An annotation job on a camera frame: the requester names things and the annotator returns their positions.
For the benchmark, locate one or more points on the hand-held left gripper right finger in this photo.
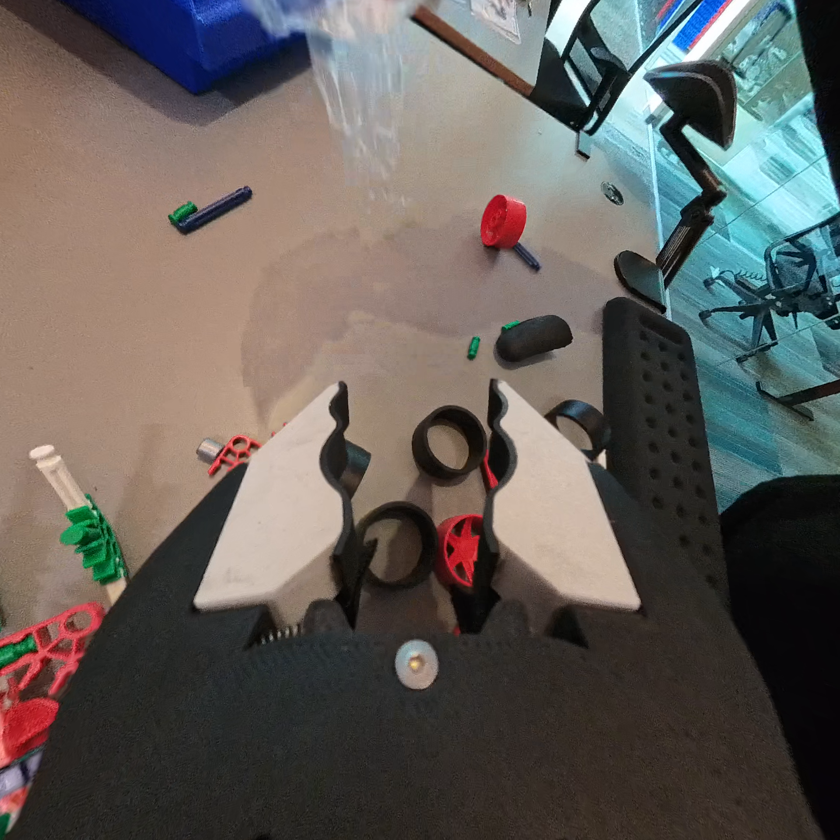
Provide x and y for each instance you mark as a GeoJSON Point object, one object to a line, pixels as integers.
{"type": "Point", "coordinates": [558, 525]}

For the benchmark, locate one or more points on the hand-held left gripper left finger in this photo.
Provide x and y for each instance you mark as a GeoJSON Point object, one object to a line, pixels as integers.
{"type": "Point", "coordinates": [275, 525]}

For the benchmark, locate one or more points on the red wheel with black tyre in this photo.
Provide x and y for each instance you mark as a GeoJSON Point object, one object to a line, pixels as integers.
{"type": "Point", "coordinates": [423, 453]}

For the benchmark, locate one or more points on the multicoloured toy frame assembly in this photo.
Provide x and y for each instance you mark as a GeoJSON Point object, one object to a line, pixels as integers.
{"type": "Point", "coordinates": [92, 544]}

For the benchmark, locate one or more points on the plastic bag of red wheels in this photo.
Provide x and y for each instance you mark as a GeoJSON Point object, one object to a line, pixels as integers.
{"type": "Point", "coordinates": [361, 79]}

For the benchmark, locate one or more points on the person's right forearm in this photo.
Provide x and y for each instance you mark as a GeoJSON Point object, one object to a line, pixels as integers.
{"type": "Point", "coordinates": [820, 98]}

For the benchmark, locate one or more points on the red fan connector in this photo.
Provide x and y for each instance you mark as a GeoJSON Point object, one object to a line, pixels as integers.
{"type": "Point", "coordinates": [233, 453]}

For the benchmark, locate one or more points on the long red rod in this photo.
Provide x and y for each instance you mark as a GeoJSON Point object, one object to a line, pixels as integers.
{"type": "Point", "coordinates": [489, 472]}

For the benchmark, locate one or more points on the red toy wheel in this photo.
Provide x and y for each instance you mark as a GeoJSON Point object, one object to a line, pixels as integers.
{"type": "Point", "coordinates": [463, 548]}
{"type": "Point", "coordinates": [502, 220]}

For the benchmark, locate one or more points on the grey cylindrical spacer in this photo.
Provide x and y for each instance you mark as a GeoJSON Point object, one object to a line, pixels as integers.
{"type": "Point", "coordinates": [208, 448]}

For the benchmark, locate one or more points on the black perforated foam strip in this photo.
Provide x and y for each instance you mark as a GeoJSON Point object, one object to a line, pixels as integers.
{"type": "Point", "coordinates": [656, 426]}

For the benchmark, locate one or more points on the black foam cylinder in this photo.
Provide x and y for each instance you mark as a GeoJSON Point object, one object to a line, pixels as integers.
{"type": "Point", "coordinates": [533, 337]}

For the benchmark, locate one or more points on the blue plastic rod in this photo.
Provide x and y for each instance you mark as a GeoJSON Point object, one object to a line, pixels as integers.
{"type": "Point", "coordinates": [527, 256]}

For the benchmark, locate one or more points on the thick blue rod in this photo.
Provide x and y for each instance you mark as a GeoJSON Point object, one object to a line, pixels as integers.
{"type": "Point", "coordinates": [216, 208]}

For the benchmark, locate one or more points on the blue plastic bin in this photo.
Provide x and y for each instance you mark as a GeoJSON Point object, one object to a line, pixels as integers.
{"type": "Point", "coordinates": [197, 39]}

